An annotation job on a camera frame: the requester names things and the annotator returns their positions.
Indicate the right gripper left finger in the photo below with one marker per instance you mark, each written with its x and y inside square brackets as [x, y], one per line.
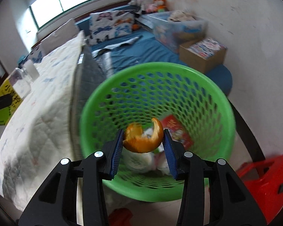
[55, 201]

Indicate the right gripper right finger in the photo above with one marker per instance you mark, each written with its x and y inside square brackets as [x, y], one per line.
[230, 201]

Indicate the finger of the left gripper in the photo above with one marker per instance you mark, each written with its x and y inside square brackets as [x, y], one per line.
[5, 101]

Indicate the pink white plastic wrapper bag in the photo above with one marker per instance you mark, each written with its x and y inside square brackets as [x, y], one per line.
[145, 162]

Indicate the orange peel piece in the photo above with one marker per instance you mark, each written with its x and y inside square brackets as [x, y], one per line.
[135, 141]

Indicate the yellow green snack packet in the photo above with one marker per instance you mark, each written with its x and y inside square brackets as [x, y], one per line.
[7, 113]

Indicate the clear plastic bottle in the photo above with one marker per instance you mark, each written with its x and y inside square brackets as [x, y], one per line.
[22, 77]

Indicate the red plastic stool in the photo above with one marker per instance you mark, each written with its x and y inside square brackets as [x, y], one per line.
[264, 180]

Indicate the cream quilted bed cover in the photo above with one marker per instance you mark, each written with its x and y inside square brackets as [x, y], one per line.
[44, 129]

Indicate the butterfly pillow far left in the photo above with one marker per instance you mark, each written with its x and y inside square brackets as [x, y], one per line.
[36, 56]

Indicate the red snack packet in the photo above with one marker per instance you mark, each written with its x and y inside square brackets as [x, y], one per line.
[177, 131]

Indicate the beige plain pillow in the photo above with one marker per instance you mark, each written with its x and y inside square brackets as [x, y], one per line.
[60, 36]

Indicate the butterfly pillow near toys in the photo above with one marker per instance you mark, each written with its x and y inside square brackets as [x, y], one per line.
[109, 25]

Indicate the green plastic mesh basket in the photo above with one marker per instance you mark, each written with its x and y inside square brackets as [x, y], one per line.
[155, 89]

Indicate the blue bed sheet mattress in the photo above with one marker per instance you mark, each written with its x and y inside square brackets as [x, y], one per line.
[138, 47]

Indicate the brown cardboard box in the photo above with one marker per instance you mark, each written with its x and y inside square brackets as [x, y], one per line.
[198, 63]

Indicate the colourful book in box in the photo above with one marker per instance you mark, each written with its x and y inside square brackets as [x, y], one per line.
[207, 48]

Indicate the pink plush toy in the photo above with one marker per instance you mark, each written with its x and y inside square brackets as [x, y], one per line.
[151, 8]

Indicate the clear plastic storage bin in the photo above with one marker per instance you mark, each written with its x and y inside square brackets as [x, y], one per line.
[173, 34]

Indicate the orange fox plush toy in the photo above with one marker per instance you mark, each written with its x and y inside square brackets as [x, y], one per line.
[160, 5]

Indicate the patterned cloth in bin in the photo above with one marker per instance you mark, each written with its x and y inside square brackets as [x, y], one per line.
[180, 16]

